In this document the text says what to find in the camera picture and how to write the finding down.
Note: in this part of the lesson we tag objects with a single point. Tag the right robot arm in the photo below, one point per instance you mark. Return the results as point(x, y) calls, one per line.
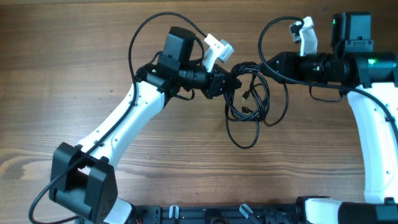
point(379, 150)

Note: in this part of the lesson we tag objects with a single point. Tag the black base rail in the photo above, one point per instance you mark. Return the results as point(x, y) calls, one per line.
point(154, 214)

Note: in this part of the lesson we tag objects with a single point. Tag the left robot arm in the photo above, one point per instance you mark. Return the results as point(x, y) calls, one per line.
point(84, 174)

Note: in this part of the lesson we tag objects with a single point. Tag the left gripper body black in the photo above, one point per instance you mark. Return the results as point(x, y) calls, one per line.
point(208, 82)

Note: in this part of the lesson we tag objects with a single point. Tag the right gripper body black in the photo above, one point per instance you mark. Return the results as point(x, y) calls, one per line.
point(297, 68)

